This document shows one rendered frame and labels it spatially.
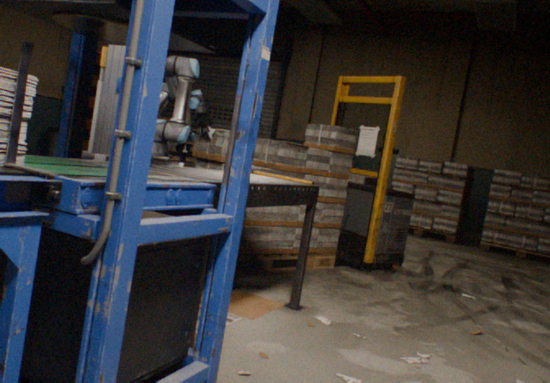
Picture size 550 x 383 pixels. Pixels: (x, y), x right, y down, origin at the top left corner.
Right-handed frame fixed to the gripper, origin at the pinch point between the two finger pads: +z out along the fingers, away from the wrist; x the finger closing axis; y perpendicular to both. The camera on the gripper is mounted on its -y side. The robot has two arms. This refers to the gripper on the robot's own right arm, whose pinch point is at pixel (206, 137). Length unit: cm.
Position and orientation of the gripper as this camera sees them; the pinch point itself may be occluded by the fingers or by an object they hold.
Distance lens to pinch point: 382.4
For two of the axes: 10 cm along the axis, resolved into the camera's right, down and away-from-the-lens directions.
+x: -6.7, -1.5, 7.2
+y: 7.1, -4.1, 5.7
